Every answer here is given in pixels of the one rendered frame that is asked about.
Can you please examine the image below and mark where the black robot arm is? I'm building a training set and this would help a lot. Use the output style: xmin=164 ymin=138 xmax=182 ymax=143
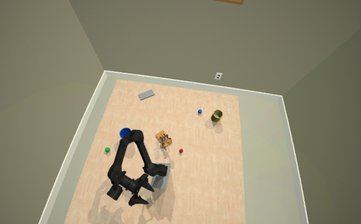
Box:
xmin=106 ymin=129 xmax=167 ymax=200

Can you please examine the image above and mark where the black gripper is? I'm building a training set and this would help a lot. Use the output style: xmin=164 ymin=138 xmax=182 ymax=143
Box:
xmin=125 ymin=173 xmax=155 ymax=207

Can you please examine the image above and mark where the yellow mug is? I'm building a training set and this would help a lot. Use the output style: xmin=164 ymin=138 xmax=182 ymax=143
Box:
xmin=211 ymin=110 xmax=223 ymax=122

